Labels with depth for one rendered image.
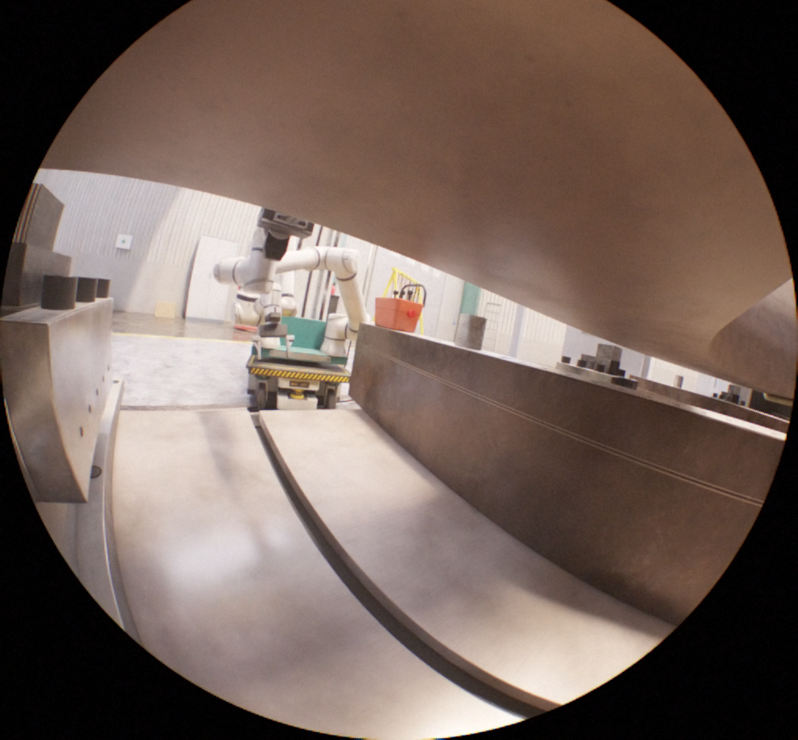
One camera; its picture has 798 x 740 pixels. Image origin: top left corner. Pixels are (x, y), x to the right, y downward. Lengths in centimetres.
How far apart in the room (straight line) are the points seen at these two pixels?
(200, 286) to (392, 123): 625
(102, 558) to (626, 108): 64
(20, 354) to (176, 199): 697
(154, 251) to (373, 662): 703
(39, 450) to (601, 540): 81
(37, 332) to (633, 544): 83
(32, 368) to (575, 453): 76
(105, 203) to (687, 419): 796
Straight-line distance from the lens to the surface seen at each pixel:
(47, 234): 56
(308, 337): 181
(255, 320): 160
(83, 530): 54
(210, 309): 640
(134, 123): 26
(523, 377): 54
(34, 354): 35
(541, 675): 50
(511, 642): 49
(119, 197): 751
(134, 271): 699
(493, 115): 15
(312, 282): 189
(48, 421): 37
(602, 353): 159
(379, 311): 108
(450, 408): 68
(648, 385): 259
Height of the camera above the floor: 72
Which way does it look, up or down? 4 degrees down
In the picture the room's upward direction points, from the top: 11 degrees clockwise
